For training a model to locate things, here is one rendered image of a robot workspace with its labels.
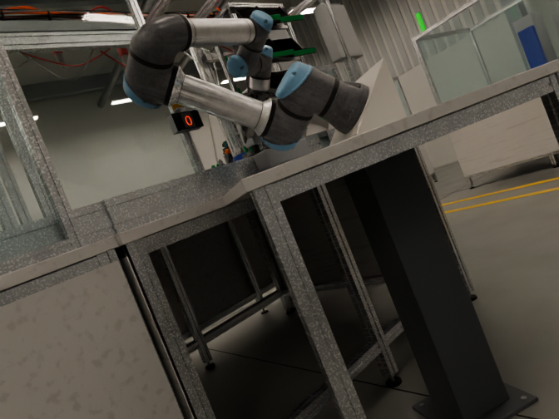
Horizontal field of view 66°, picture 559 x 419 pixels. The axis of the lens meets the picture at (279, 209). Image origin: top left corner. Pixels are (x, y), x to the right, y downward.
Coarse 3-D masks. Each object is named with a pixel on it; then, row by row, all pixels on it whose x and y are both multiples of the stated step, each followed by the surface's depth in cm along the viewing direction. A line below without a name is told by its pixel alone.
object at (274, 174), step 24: (528, 72) 106; (552, 72) 108; (480, 96) 103; (408, 120) 98; (432, 120) 99; (336, 144) 93; (360, 144) 95; (288, 168) 91; (312, 168) 100; (240, 192) 94
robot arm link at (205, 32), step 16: (160, 16) 112; (176, 16) 113; (256, 16) 134; (144, 32) 109; (160, 32) 109; (176, 32) 111; (192, 32) 115; (208, 32) 120; (224, 32) 124; (240, 32) 130; (256, 32) 135; (144, 48) 109; (160, 48) 110; (176, 48) 113; (256, 48) 140; (160, 64) 112
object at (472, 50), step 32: (480, 0) 462; (512, 0) 438; (544, 0) 417; (448, 32) 499; (480, 32) 472; (512, 32) 448; (544, 32) 426; (448, 64) 511; (480, 64) 483; (512, 64) 457; (448, 96) 524
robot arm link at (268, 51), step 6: (264, 48) 150; (270, 48) 151; (264, 54) 150; (270, 54) 152; (264, 60) 151; (270, 60) 153; (264, 66) 151; (270, 66) 155; (264, 72) 154; (270, 72) 156; (258, 78) 155; (264, 78) 155
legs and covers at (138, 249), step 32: (320, 192) 155; (192, 224) 120; (256, 224) 305; (320, 224) 265; (352, 224) 248; (448, 224) 206; (128, 256) 108; (160, 256) 258; (320, 256) 274; (352, 256) 158; (160, 288) 110; (320, 288) 276; (352, 288) 158; (160, 320) 108; (192, 320) 258; (160, 352) 110; (384, 352) 157; (192, 384) 110; (192, 416) 108; (288, 416) 129
